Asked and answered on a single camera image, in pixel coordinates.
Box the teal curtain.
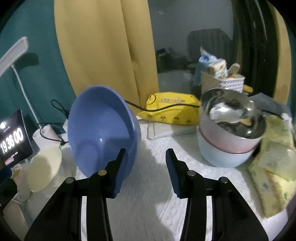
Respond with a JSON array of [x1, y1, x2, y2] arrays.
[[1, 1, 76, 135]]

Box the pink steel-lined bowl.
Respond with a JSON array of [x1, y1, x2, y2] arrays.
[[199, 88, 266, 154]]

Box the light blue bowl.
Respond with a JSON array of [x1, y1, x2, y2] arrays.
[[198, 131, 255, 168]]

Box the tablet showing clock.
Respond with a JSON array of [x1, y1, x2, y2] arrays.
[[1, 109, 33, 167]]

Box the yellow duck wipes pack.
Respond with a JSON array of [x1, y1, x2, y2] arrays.
[[137, 92, 201, 126]]

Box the dark blue bowl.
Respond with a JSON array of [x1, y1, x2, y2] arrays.
[[68, 85, 141, 178]]

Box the black cable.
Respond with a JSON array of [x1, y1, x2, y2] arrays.
[[124, 99, 201, 112]]

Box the pink star bowl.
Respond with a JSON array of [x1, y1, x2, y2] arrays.
[[11, 164, 31, 202]]

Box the white desk lamp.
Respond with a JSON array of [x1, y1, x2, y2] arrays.
[[1, 36, 61, 149]]

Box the yellow curtain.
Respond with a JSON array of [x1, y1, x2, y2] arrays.
[[54, 1, 159, 113]]

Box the yellow tissue pack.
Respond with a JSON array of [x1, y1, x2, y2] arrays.
[[248, 115, 295, 218]]

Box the dark chair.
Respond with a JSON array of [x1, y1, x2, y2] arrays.
[[187, 29, 234, 64]]

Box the white perforated basket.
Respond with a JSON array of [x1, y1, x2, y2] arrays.
[[201, 71, 245, 93]]

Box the blue snack packet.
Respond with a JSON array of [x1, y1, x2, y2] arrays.
[[193, 47, 228, 86]]

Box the cream bowl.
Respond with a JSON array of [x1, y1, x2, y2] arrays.
[[27, 146, 62, 193]]

